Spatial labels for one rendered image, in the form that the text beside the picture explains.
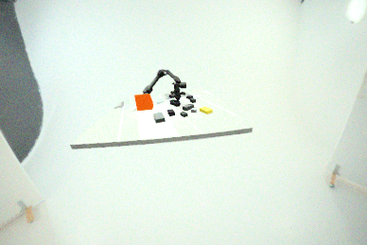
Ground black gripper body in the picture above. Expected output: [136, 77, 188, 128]
[169, 88, 185, 98]

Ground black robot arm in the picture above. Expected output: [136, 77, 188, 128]
[142, 69, 186, 94]

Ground yellow flat box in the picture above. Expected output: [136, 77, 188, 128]
[200, 107, 213, 114]

